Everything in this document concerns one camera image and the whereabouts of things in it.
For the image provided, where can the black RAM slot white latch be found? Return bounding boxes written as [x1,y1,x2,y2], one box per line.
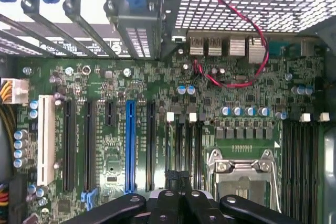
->
[185,112,197,175]
[165,112,175,172]
[301,113,311,222]
[310,112,330,223]

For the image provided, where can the silver CPU socket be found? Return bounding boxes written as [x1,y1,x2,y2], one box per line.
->
[207,148,283,214]

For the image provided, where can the blue SATA connector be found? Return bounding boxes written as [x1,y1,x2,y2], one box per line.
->
[80,188,100,211]

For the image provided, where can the blue expansion slot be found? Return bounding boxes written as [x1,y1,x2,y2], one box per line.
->
[125,100,138,194]

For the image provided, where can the long black expansion slot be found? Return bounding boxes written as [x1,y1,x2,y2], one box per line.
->
[145,100,157,193]
[83,100,97,193]
[64,99,77,192]

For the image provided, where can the short black expansion slot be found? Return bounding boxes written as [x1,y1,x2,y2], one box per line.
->
[104,101,118,127]

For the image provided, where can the white PCI expansion slot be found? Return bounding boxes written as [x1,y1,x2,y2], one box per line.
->
[37,94,56,187]

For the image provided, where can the green motherboard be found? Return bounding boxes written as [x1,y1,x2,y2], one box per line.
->
[15,34,328,224]

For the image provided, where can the silver network port block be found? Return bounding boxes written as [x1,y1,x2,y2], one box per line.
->
[247,37,266,64]

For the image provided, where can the silver USB port stack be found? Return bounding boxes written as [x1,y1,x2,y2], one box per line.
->
[188,36,207,57]
[207,36,223,57]
[228,36,247,58]

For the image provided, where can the white power connector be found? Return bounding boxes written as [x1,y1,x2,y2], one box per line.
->
[0,78,30,106]

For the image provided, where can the grey metal PC case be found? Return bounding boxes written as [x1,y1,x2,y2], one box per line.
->
[0,0,336,224]

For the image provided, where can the coloured wire bundle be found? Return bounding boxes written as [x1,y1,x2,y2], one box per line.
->
[0,182,10,209]

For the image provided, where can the yellow power wire bundle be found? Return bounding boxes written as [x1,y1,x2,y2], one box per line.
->
[0,81,17,156]

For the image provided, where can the red and black fan wire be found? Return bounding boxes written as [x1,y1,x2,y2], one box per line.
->
[192,0,270,89]

